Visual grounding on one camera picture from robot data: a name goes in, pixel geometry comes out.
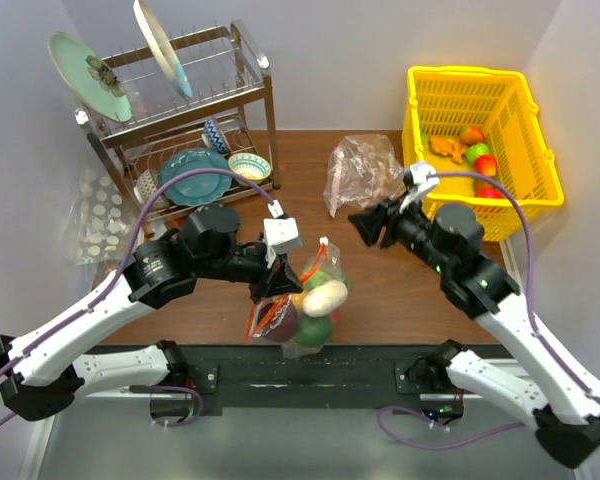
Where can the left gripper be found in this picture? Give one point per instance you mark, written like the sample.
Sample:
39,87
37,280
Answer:
282,279

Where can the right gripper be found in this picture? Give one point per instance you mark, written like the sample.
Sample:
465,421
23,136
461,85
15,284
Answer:
370,220

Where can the dark red toy fruit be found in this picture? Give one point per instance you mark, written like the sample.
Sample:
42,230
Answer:
282,326

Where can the clear zip top bag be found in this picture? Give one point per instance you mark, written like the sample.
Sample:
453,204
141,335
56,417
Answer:
328,256

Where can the green toy vegetable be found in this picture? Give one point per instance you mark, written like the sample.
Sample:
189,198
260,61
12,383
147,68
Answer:
323,276

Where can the white toy food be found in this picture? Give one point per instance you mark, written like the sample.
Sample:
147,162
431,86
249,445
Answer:
325,298

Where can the dark green toy lime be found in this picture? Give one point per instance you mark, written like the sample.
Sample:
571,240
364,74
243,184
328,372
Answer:
313,332

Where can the red toy tomato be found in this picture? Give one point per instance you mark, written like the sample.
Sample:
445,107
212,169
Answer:
335,317

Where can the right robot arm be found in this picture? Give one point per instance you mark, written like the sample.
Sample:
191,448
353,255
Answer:
560,401

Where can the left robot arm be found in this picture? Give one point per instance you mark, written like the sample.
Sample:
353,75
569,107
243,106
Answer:
46,370

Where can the crumpled pink printed bag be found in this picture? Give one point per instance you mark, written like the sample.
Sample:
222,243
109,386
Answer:
362,170

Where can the polka dot plastic bag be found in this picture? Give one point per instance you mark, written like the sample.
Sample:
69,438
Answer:
100,222

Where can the brown toy cookie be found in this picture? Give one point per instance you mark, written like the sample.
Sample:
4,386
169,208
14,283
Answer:
444,147

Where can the brown toy kiwi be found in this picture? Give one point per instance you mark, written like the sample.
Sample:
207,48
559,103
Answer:
480,184

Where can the yellow inside patterned bowl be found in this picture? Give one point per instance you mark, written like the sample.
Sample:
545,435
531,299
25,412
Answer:
250,166

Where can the teal scalloped plate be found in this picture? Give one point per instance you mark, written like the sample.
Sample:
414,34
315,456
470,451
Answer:
195,190

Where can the light green toy apple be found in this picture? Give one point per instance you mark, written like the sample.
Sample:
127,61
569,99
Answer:
475,151

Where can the yellow plastic basket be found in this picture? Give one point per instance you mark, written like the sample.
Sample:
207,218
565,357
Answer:
443,100

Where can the grey patterned bowl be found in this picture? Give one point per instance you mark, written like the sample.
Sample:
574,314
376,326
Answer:
146,186

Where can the blue zigzag bowl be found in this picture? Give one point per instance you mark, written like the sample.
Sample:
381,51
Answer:
214,138

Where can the metal dish rack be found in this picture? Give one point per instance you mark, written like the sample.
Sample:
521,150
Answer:
230,75

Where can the mint green flower plate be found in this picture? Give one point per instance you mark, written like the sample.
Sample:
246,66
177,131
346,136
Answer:
89,77

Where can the beige and blue plate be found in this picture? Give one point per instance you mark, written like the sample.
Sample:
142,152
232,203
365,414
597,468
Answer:
161,48

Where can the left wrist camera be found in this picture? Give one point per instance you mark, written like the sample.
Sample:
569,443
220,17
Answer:
281,236

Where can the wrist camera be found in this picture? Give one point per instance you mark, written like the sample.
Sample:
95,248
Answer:
281,236
420,179

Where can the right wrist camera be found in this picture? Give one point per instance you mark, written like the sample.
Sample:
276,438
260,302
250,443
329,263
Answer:
420,179

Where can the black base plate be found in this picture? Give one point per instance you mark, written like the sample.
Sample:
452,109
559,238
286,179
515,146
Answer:
338,377

